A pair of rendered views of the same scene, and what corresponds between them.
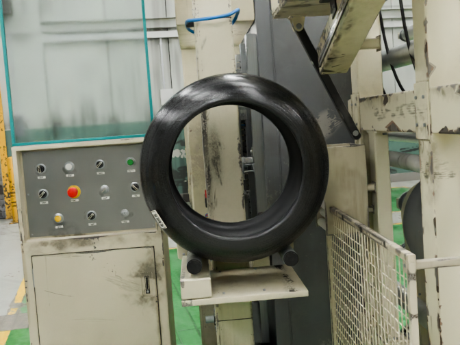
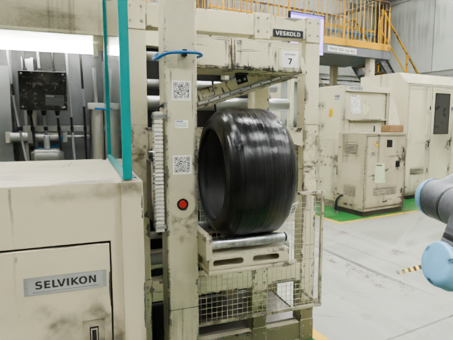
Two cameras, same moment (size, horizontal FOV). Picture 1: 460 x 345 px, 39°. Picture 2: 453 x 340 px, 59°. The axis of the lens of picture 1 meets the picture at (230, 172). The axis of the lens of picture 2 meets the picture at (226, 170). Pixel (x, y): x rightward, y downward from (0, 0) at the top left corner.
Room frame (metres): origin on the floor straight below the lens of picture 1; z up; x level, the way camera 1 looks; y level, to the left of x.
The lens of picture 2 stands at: (2.57, 1.64, 1.38)
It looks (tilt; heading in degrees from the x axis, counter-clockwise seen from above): 7 degrees down; 253
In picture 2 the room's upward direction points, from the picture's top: straight up
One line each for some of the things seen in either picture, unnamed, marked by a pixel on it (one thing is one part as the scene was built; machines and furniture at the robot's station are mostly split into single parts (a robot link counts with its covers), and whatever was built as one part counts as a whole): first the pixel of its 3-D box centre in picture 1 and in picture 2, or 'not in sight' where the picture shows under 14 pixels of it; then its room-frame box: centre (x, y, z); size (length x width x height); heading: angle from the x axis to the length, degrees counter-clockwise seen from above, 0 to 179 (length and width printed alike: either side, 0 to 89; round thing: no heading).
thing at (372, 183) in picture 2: not in sight; (371, 172); (-1.43, -3.66, 0.62); 0.91 x 0.58 x 1.25; 12
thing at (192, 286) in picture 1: (196, 274); (246, 256); (2.02, 0.13, 0.83); 0.36 x 0.09 x 0.06; 3
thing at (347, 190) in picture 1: (339, 187); (168, 188); (2.27, -0.38, 1.05); 0.20 x 0.15 x 0.30; 3
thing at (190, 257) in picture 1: (194, 254); (247, 240); (2.02, 0.13, 0.90); 0.35 x 0.05 x 0.05; 3
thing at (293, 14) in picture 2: not in sight; (306, 34); (-0.11, -3.43, 2.60); 0.60 x 0.05 x 0.55; 12
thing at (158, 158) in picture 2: not in sight; (159, 172); (2.37, 0.06, 1.19); 0.05 x 0.04 x 0.48; 93
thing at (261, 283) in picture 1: (240, 283); (234, 254); (2.03, -0.01, 0.80); 0.37 x 0.36 x 0.02; 93
